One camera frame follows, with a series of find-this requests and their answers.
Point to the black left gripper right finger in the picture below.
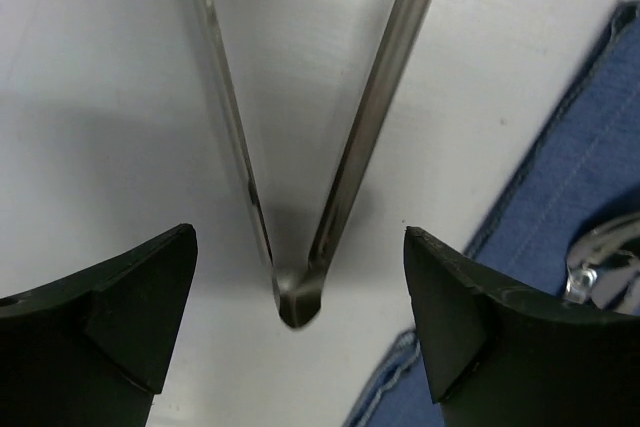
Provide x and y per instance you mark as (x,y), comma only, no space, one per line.
(498,352)

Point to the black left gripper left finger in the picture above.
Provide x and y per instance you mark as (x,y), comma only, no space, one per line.
(94,348)

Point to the metal tongs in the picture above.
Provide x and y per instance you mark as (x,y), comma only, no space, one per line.
(298,287)

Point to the dark blue placemat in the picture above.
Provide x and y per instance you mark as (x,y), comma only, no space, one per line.
(581,171)

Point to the spoon with teal handle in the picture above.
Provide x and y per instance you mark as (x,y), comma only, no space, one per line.
(603,266)

